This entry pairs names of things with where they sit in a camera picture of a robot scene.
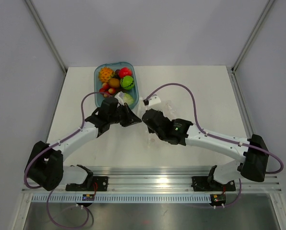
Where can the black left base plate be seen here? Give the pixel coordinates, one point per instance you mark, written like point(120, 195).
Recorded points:
point(99, 184)

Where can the white slotted cable duct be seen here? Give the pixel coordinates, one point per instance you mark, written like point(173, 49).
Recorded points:
point(123, 198)

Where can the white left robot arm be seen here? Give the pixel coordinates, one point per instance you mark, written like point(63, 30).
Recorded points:
point(45, 165)

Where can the red toy cherry bunch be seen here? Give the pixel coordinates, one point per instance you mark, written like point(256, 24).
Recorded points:
point(107, 90)

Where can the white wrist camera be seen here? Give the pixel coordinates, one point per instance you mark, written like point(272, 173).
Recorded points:
point(153, 102)
point(120, 96)

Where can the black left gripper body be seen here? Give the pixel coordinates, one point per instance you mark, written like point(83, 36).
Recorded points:
point(115, 118)

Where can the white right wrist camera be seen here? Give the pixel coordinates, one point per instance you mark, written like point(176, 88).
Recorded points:
point(153, 102)

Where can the clear zip top bag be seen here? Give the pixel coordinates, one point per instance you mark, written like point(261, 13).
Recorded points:
point(152, 139)

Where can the orange spiky toy fruit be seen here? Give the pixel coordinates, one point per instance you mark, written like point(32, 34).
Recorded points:
point(105, 74)

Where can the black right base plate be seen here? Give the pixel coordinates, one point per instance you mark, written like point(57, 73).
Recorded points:
point(207, 184)

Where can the left aluminium frame post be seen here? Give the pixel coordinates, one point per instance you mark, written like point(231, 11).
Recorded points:
point(40, 25)

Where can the green toy watermelon ball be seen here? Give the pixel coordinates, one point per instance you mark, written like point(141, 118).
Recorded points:
point(127, 82)

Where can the aluminium frame post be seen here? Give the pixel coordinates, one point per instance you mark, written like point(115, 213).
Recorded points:
point(253, 34)
point(40, 25)

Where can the red toy apple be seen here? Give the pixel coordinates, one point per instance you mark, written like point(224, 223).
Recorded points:
point(125, 72)

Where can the right aluminium frame post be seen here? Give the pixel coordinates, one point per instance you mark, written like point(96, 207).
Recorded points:
point(253, 34)

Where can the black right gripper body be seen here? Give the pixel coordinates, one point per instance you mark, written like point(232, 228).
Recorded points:
point(161, 134)

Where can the toy cabbage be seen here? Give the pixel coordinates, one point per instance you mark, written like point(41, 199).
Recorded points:
point(127, 99)

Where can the blue plastic tray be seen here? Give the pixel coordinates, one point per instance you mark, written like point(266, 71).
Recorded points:
point(98, 84)

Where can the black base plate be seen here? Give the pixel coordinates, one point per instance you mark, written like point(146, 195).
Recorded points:
point(99, 184)
point(207, 184)

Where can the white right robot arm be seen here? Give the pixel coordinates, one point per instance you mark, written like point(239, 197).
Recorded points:
point(249, 157)

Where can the aluminium mounting rail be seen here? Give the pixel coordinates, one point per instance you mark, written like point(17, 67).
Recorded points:
point(170, 180)

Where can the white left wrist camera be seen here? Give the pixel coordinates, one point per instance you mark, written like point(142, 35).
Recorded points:
point(120, 96)

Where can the brown toy kiwi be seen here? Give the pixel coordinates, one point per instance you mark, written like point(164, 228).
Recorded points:
point(114, 83)

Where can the dark purple toy plum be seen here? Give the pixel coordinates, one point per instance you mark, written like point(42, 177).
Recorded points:
point(117, 72)

